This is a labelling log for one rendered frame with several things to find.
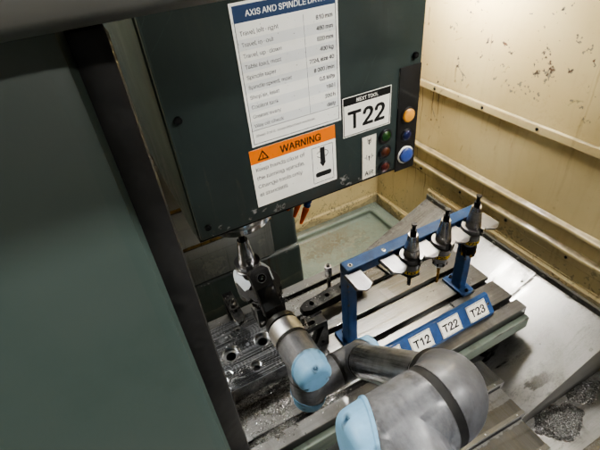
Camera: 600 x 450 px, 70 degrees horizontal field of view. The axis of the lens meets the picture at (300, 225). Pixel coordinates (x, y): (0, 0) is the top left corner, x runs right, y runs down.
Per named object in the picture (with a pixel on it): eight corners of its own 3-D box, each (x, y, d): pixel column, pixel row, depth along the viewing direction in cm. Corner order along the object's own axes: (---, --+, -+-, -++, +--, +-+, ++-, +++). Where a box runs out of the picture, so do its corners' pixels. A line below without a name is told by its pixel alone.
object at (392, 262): (411, 270, 111) (411, 268, 111) (395, 278, 110) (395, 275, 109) (394, 254, 116) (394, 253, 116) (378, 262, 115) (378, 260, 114)
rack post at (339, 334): (366, 349, 130) (367, 279, 111) (351, 357, 128) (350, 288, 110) (348, 327, 137) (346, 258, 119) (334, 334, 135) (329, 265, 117)
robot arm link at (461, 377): (505, 332, 57) (358, 324, 103) (443, 370, 54) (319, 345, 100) (544, 413, 56) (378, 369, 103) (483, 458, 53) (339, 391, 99)
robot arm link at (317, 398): (345, 397, 96) (345, 369, 90) (303, 422, 93) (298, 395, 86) (328, 370, 102) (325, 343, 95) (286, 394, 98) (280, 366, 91)
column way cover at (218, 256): (279, 254, 168) (260, 134, 136) (160, 303, 152) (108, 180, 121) (274, 246, 171) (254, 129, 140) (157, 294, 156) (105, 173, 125)
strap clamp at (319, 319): (329, 343, 133) (327, 311, 123) (291, 362, 128) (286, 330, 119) (323, 335, 135) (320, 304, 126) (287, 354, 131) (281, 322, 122)
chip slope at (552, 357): (595, 373, 147) (624, 325, 131) (438, 484, 124) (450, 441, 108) (421, 237, 211) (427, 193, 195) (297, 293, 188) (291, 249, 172)
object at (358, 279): (376, 287, 108) (376, 284, 107) (359, 295, 106) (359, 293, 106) (361, 270, 113) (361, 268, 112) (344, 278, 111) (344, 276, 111)
